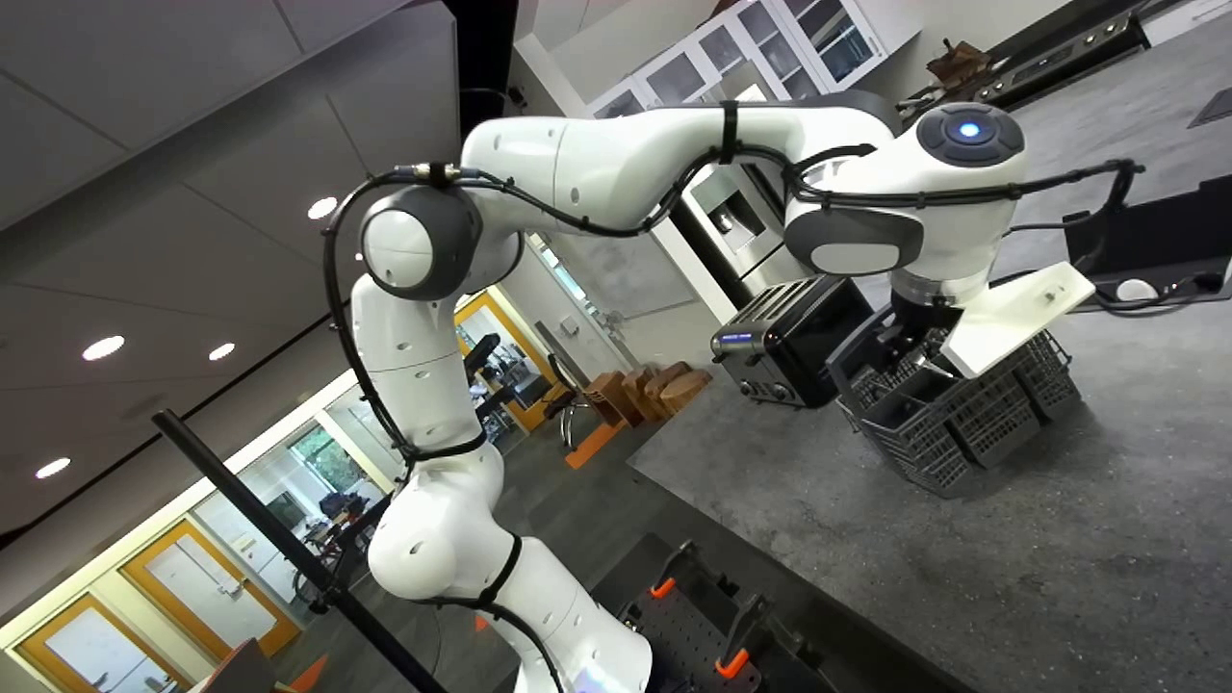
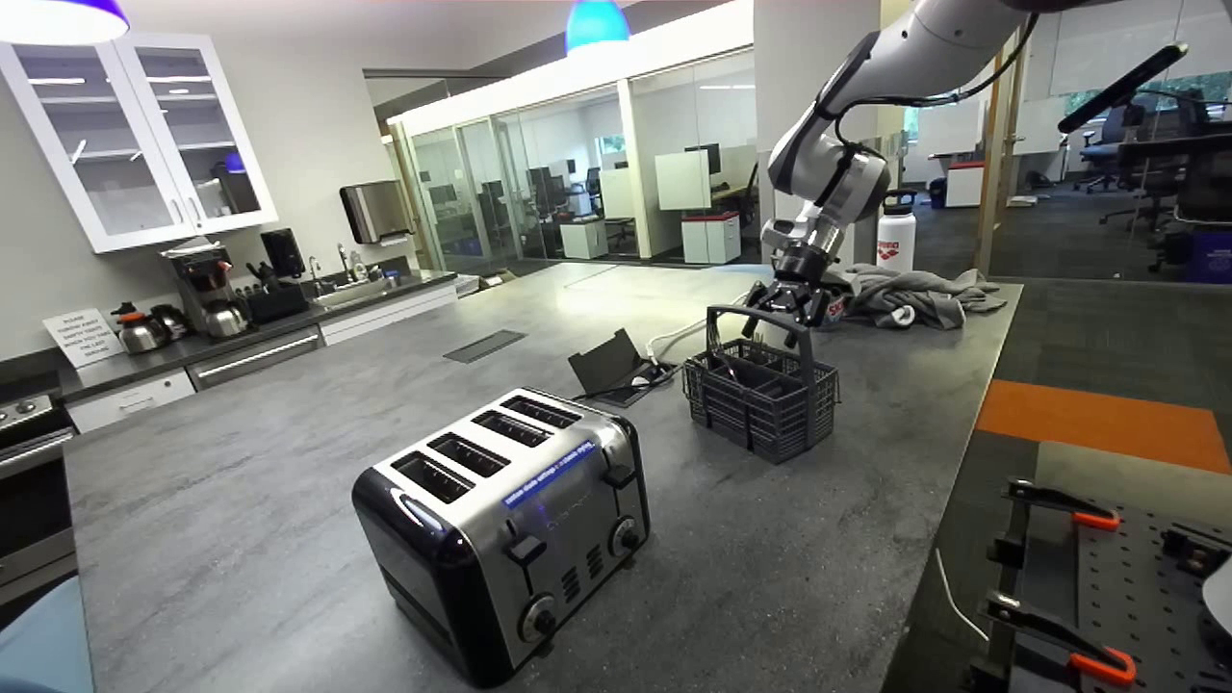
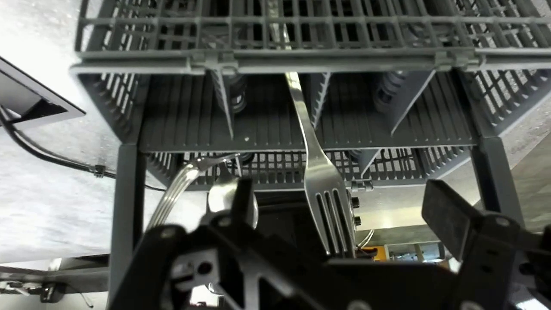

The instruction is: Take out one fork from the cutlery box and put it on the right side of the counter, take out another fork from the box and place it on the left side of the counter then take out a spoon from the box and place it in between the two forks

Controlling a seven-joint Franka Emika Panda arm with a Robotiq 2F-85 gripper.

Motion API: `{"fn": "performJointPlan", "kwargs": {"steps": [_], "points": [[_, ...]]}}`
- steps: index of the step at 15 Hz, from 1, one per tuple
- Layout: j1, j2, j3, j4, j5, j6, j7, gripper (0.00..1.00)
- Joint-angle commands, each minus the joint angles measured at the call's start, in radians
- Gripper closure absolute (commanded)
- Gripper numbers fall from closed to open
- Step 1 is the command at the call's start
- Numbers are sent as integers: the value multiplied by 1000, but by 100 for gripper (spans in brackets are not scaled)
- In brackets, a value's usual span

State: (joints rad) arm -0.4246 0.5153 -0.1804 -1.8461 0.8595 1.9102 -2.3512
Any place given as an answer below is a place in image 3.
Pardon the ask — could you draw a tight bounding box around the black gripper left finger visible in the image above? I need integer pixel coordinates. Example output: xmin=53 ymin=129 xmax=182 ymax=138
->
xmin=198 ymin=176 xmax=272 ymax=260

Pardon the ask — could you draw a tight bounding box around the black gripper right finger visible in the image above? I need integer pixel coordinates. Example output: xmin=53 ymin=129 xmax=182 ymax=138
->
xmin=420 ymin=179 xmax=522 ymax=310

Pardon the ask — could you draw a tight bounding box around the silver metal fork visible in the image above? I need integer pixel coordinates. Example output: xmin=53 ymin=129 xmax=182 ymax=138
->
xmin=144 ymin=153 xmax=237 ymax=231
xmin=282 ymin=71 xmax=358 ymax=258

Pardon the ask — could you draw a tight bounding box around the gray plastic cutlery box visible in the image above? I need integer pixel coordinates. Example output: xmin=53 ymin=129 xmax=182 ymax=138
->
xmin=69 ymin=0 xmax=551 ymax=300

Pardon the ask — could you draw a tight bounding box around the black power cable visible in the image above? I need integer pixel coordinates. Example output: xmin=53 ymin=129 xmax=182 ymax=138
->
xmin=0 ymin=110 xmax=169 ymax=193

